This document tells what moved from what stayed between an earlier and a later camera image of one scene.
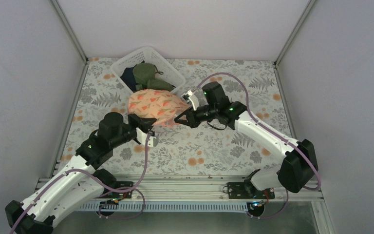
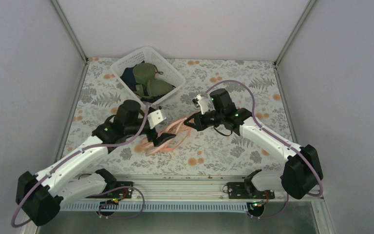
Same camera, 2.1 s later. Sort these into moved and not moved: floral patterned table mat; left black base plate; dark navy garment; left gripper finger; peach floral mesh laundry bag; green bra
Moved: left gripper finger; peach floral mesh laundry bag
Not moved: left black base plate; green bra; dark navy garment; floral patterned table mat
